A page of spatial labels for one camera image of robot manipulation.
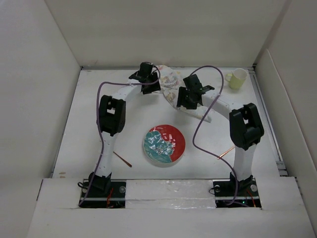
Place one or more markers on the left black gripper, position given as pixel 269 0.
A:
pixel 154 88

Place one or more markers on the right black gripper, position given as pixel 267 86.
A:
pixel 181 100

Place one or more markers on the floral white cloth napkin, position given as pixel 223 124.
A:
pixel 170 81

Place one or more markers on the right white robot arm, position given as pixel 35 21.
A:
pixel 245 125

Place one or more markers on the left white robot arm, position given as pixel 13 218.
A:
pixel 111 115

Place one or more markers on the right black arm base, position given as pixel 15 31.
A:
pixel 227 196

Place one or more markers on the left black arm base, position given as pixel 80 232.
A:
pixel 113 199

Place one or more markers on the red and teal plate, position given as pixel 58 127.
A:
pixel 164 145

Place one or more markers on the pale yellow mug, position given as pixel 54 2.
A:
pixel 236 78

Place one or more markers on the copper fork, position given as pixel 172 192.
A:
pixel 226 152

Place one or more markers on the copper spoon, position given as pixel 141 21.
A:
pixel 126 162

